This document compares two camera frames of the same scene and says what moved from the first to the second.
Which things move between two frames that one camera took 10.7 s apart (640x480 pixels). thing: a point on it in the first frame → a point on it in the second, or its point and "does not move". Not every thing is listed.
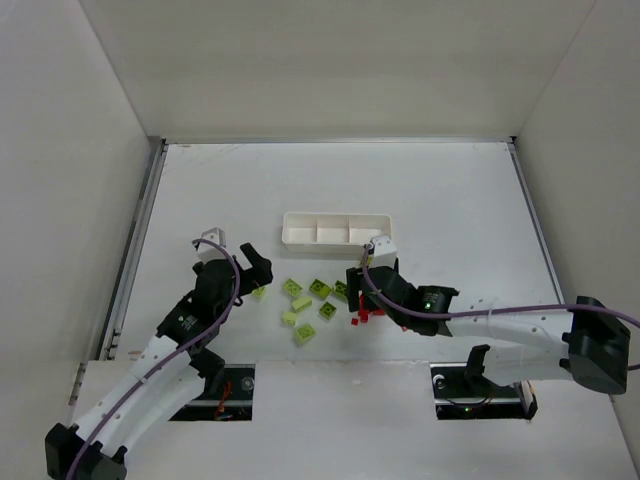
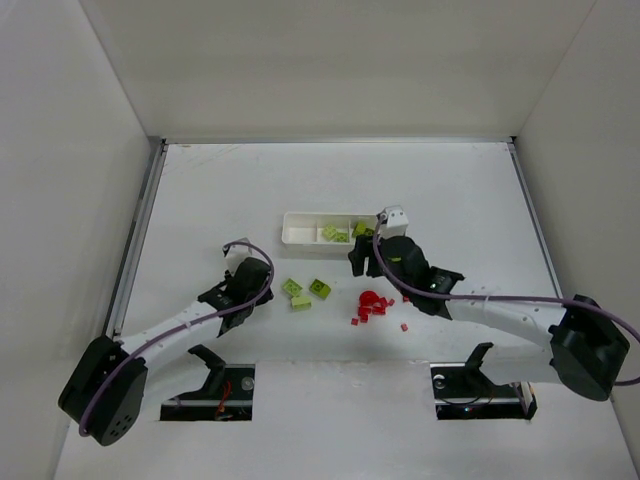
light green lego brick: [302, 303] does not move
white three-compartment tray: [332, 231] does not move
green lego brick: [292, 286] does not move
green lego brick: [305, 333] → [341, 237]
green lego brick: [320, 288] does not move
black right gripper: [370, 282] → [361, 255]
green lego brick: [341, 287] → [359, 229]
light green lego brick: [289, 318] → [329, 231]
